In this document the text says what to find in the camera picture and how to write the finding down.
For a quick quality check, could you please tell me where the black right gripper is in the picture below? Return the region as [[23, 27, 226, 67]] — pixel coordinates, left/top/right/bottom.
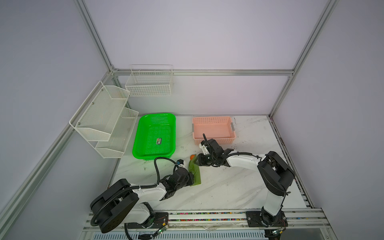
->
[[192, 154, 216, 167]]

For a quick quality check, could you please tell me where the green paper napkin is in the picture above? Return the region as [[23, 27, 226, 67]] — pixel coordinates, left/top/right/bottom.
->
[[188, 155, 201, 186]]

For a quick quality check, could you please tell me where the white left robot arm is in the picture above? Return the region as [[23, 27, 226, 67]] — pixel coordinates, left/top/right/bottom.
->
[[90, 157, 197, 234]]

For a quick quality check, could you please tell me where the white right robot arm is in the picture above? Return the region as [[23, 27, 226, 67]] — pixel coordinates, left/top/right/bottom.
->
[[188, 139, 296, 227]]

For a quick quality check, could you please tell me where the pink perforated plastic basket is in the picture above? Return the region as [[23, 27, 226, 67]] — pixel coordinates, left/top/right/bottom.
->
[[193, 116, 237, 145]]

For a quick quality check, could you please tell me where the bright green plastic basket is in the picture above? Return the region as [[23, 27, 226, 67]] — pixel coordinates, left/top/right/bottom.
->
[[132, 113, 176, 161]]

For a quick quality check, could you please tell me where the white mesh two-tier shelf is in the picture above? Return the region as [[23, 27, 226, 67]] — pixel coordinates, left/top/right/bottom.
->
[[69, 82, 139, 159]]

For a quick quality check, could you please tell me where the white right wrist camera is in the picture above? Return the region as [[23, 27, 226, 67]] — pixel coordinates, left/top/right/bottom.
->
[[199, 143, 210, 155]]

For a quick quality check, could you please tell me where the black corrugated right cable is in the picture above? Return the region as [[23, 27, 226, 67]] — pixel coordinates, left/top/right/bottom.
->
[[202, 133, 262, 167]]

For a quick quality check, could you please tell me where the white wire basket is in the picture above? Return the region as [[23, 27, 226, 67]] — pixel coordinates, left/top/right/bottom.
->
[[125, 65, 174, 97]]

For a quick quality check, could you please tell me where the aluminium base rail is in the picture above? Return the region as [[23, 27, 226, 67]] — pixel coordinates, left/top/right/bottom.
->
[[82, 208, 334, 233]]

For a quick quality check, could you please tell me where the aluminium frame post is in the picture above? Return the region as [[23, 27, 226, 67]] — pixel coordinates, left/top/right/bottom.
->
[[269, 0, 339, 118]]

